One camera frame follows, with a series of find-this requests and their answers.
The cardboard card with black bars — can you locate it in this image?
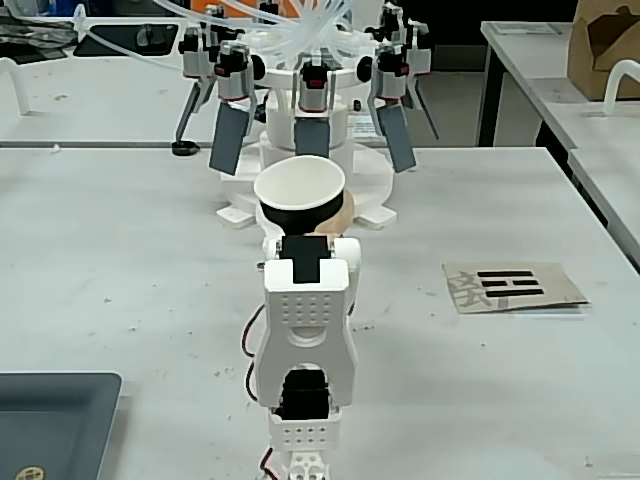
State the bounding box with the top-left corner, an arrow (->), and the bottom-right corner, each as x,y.
442,261 -> 591,316

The red black servo cable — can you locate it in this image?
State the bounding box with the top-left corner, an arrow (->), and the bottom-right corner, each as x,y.
244,360 -> 262,403
242,303 -> 268,361
259,447 -> 282,477

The grey motor unit with paddle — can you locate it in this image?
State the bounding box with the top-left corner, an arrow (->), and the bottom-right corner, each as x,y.
208,41 -> 259,177
293,56 -> 335,159
368,43 -> 419,175

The black mat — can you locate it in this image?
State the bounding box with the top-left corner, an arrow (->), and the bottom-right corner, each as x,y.
73,22 -> 182,58

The dark clutter pile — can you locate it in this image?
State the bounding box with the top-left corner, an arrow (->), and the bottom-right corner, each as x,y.
0,10 -> 77,64

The clear plastic tube bundle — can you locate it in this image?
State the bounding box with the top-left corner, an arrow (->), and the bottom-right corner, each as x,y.
73,0 -> 382,69

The brown cardboard box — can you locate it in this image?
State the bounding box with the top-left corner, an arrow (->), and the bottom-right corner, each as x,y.
567,0 -> 640,102

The white paper sheet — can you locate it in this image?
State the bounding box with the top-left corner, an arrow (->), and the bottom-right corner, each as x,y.
491,21 -> 567,37

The black paper cup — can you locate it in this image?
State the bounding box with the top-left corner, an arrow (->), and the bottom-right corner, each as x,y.
253,154 -> 348,237

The tan gripper black servo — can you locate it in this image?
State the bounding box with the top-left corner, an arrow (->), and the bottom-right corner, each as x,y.
255,188 -> 358,242

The white round machine base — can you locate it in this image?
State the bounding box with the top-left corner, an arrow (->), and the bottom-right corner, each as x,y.
215,67 -> 399,232

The black table leg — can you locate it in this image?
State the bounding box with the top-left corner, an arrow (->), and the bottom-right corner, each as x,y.
477,43 -> 508,148

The white printed label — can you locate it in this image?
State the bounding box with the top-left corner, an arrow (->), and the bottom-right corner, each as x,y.
347,115 -> 378,138

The dark grey tray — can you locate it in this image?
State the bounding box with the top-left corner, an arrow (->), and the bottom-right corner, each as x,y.
0,371 -> 123,480

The grey motor unit with leg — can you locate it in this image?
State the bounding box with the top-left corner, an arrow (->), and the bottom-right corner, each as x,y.
378,3 -> 442,142
173,24 -> 218,146

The orange object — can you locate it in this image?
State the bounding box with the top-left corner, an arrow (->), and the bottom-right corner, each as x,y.
192,0 -> 297,16

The white curved hook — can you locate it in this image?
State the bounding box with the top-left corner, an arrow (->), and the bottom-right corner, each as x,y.
0,56 -> 32,117
603,59 -> 640,118

